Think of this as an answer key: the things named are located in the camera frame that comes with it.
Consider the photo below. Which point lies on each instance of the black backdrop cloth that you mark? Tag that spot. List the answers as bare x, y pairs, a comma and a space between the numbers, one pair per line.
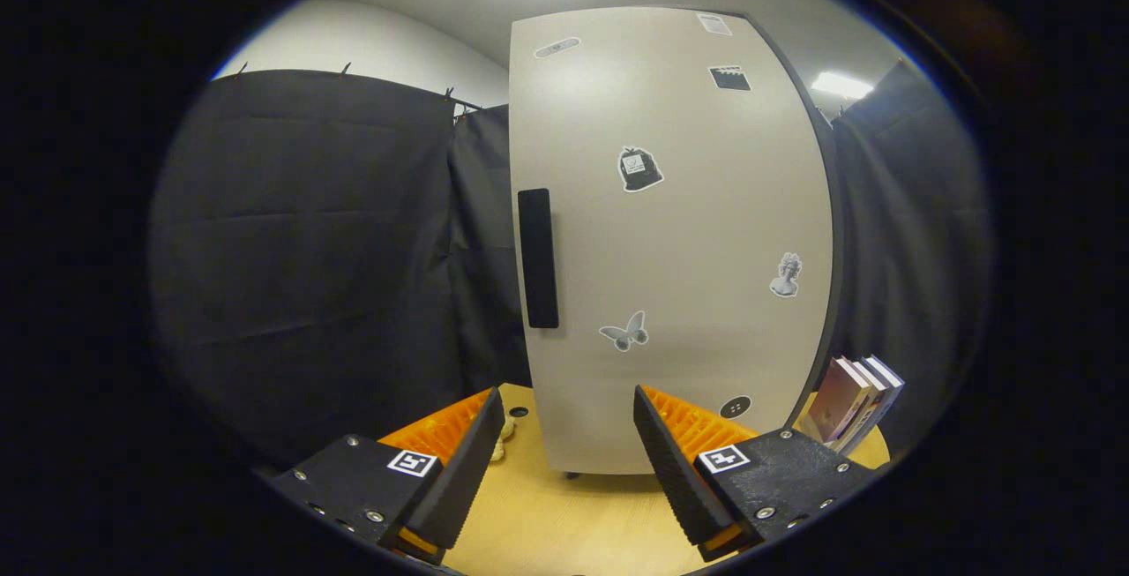
309, 250

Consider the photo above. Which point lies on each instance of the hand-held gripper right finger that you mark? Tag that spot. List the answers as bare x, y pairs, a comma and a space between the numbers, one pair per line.
675, 479

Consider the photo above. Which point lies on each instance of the beige cabinet door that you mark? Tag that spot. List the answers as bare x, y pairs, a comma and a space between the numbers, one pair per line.
688, 232

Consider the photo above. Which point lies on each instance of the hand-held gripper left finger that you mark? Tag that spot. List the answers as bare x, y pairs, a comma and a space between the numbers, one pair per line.
463, 470

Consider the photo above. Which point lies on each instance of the ceiling light panel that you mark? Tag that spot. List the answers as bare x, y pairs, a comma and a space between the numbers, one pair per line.
842, 85

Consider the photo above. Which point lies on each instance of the yellow plush toy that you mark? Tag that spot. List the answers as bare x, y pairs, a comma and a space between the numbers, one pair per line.
505, 430

